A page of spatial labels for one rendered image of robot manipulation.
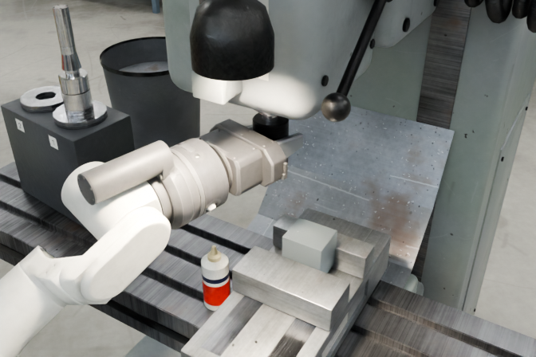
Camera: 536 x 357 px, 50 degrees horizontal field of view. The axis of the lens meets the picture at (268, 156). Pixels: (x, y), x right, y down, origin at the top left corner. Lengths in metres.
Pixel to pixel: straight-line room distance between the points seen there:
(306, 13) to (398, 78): 0.52
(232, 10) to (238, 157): 0.25
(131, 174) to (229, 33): 0.20
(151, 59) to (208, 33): 2.58
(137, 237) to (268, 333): 0.26
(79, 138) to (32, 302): 0.42
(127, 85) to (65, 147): 1.66
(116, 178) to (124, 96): 2.10
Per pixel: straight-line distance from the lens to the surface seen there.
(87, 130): 1.00
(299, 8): 0.56
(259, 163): 0.69
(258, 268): 0.79
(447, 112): 1.05
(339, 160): 1.12
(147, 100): 2.64
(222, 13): 0.47
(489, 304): 2.40
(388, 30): 0.74
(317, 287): 0.77
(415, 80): 1.05
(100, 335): 2.22
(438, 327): 0.91
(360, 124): 1.11
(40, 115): 1.08
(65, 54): 0.99
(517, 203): 2.99
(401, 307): 0.92
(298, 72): 0.59
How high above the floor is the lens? 1.60
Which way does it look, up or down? 31 degrees down
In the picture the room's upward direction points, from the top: straight up
